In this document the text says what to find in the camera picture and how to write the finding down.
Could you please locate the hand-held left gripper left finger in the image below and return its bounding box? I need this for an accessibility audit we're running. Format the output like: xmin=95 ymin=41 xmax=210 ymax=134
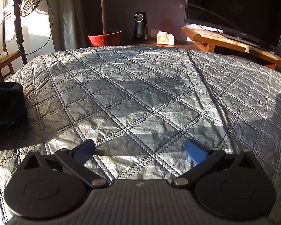
xmin=18 ymin=139 xmax=110 ymax=189

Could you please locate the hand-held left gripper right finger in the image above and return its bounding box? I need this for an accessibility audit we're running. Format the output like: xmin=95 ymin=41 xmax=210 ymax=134
xmin=170 ymin=139 xmax=261 ymax=188

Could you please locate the black garment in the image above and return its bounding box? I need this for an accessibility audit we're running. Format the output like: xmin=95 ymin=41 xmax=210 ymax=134
xmin=0 ymin=82 xmax=29 ymax=146

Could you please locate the grey quilted bedspread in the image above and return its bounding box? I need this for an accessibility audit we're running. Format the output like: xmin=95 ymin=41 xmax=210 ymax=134
xmin=0 ymin=45 xmax=281 ymax=216

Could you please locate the wooden television stand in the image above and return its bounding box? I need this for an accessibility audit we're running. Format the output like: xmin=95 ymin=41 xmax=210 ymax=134
xmin=181 ymin=26 xmax=281 ymax=71

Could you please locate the red plant pot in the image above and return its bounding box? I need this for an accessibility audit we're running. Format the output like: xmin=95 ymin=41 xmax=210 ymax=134
xmin=88 ymin=30 xmax=123 ymax=48

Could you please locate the low wooden table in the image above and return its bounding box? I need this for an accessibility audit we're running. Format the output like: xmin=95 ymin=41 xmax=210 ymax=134
xmin=124 ymin=38 xmax=195 ymax=51

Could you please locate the tissue box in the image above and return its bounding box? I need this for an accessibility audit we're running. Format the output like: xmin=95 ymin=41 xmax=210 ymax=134
xmin=156 ymin=31 xmax=176 ymax=46

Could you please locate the black speaker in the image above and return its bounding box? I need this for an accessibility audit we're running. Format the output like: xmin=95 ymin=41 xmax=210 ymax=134
xmin=133 ymin=11 xmax=148 ymax=40

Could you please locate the grey curtain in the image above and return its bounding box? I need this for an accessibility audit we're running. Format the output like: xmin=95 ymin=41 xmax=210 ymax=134
xmin=58 ymin=0 xmax=88 ymax=51

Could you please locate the wooden chair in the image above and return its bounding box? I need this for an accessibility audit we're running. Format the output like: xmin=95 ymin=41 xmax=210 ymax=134
xmin=0 ymin=10 xmax=23 ymax=81

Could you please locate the potted green tree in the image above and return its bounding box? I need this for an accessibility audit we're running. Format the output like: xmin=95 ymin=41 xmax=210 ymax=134
xmin=99 ymin=0 xmax=119 ymax=35

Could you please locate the black flat television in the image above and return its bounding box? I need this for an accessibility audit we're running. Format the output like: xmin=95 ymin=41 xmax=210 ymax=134
xmin=184 ymin=0 xmax=281 ymax=52

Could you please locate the black fan cable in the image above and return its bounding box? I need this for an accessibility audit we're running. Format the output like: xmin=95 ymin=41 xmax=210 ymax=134
xmin=23 ymin=0 xmax=55 ymax=56

